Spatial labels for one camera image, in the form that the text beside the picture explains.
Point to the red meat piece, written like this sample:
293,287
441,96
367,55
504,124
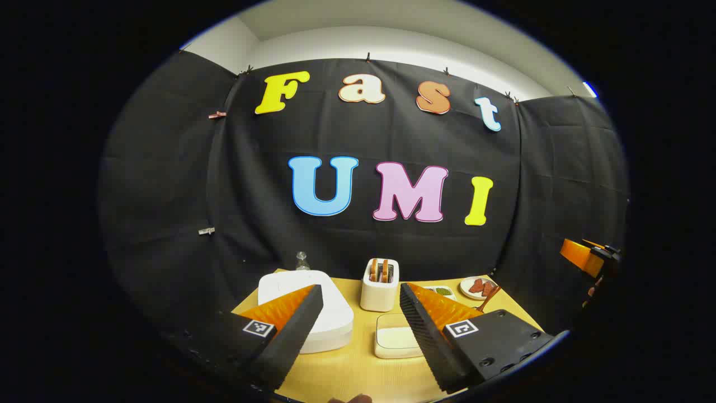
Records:
488,289
476,286

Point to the clear box of rice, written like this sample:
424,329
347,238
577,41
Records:
394,338

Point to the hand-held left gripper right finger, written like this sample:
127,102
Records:
422,330

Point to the white rice cooker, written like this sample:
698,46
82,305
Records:
330,319

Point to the brown wooden spoon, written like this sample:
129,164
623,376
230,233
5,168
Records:
488,299

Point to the white round plate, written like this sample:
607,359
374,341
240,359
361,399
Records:
465,291

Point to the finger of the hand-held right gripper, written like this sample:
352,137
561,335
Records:
579,256

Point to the white divided dish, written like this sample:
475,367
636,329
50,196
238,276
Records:
433,290

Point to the white toaster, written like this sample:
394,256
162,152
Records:
377,296

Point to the small glass bottle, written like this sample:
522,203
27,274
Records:
302,262

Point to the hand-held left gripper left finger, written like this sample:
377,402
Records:
296,327

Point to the toasted bread slice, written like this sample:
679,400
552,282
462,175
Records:
373,271
385,271

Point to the black backdrop cloth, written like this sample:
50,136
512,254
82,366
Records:
168,179

